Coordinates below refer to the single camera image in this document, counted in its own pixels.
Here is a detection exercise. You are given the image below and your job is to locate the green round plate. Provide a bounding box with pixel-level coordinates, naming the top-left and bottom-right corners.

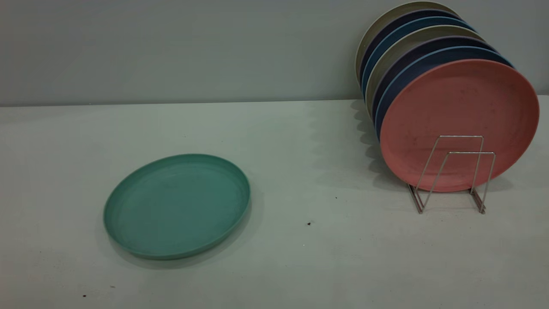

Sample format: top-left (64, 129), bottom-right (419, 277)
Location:
top-left (103, 154), bottom-right (251, 261)

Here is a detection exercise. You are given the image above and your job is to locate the pink round plate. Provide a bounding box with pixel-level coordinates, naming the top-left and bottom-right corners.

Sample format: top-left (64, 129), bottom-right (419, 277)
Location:
top-left (380, 59), bottom-right (540, 193)

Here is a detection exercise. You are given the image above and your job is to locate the beige round plate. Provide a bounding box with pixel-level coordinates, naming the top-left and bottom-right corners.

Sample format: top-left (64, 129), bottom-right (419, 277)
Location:
top-left (355, 1), bottom-right (462, 86)
top-left (365, 25), bottom-right (487, 118)

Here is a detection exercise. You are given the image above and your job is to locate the dark purple round plate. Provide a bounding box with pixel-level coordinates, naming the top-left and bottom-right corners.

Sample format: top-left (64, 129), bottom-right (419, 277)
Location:
top-left (371, 36), bottom-right (500, 125)
top-left (359, 9), bottom-right (466, 88)

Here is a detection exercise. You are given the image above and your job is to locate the blue round plate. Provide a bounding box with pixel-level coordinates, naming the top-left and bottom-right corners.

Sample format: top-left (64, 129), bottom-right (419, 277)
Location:
top-left (362, 16), bottom-right (477, 99)
top-left (375, 46), bottom-right (515, 140)

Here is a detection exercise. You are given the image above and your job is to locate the metal wire plate rack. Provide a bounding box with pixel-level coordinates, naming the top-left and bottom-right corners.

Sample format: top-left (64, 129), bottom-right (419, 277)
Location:
top-left (407, 135), bottom-right (497, 215)

